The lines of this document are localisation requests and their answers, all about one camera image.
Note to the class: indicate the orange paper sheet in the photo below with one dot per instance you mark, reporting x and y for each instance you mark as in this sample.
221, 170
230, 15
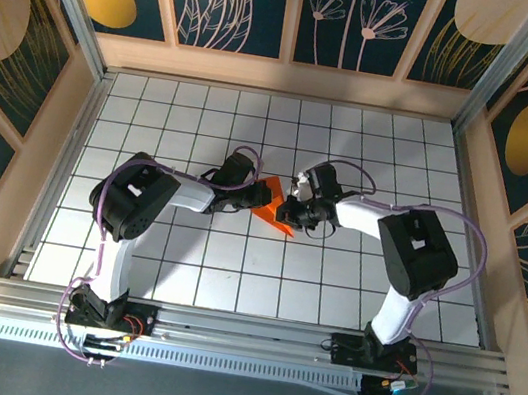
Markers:
269, 208

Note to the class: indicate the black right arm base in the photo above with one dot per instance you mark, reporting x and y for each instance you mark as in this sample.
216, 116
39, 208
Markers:
345, 350

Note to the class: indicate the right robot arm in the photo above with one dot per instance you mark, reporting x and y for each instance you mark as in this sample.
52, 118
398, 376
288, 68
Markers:
417, 248

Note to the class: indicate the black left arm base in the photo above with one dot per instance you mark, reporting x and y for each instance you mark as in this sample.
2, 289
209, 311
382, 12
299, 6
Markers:
148, 316

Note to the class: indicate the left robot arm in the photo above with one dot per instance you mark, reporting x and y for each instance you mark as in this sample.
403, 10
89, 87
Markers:
127, 195

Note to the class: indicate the black controller board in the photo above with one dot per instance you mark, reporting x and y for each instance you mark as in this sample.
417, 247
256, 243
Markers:
97, 357
384, 387

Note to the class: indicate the long aluminium frame rail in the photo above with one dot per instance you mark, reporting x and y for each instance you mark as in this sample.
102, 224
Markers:
246, 336

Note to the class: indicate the aluminium table side rail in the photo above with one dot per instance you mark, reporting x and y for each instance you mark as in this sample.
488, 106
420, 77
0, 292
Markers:
62, 174
473, 243

